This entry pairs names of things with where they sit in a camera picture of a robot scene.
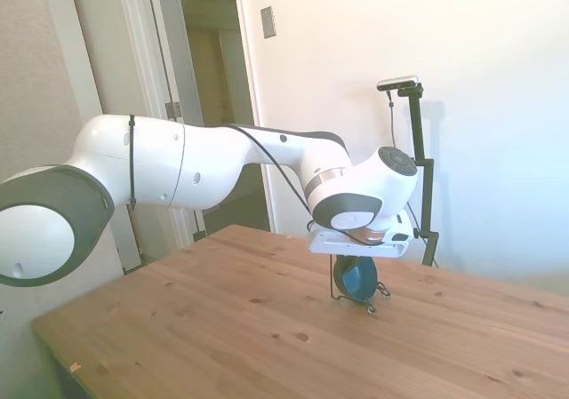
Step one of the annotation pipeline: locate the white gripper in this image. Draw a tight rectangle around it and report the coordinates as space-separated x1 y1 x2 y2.
308 211 418 260

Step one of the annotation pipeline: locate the blue bowl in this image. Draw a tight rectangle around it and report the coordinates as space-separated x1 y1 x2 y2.
333 256 380 305

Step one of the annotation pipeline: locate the white door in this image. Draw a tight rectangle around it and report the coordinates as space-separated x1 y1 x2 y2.
144 0 208 243

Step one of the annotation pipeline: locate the black camera stand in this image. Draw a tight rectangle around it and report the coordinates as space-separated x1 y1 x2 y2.
396 84 441 267

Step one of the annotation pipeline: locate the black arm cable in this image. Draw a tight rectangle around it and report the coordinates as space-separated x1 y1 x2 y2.
226 124 373 245

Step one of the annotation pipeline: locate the black camera cable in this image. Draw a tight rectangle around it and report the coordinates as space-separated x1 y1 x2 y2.
385 89 421 239

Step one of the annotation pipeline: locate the grey exterior camera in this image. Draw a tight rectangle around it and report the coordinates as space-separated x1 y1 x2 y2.
376 74 421 93

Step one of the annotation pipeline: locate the black cable strap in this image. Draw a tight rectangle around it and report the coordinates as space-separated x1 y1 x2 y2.
126 114 138 206

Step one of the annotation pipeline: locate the grey wall switch plate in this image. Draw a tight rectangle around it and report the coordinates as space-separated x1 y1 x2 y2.
260 4 277 40

